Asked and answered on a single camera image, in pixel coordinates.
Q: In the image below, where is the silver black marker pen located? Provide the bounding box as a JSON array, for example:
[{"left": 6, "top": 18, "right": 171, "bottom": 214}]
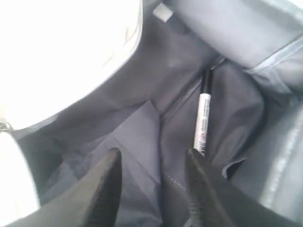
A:
[{"left": 193, "top": 69, "right": 213, "bottom": 156}]

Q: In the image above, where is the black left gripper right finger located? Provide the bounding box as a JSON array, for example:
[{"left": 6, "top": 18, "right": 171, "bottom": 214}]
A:
[{"left": 186, "top": 148, "right": 299, "bottom": 227}]

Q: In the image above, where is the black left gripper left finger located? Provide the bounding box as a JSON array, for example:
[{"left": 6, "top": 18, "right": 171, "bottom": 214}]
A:
[{"left": 0, "top": 148, "right": 122, "bottom": 227}]

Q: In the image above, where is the cream fabric duffel bag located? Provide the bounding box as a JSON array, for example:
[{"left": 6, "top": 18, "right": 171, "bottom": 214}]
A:
[{"left": 0, "top": 0, "right": 303, "bottom": 227}]

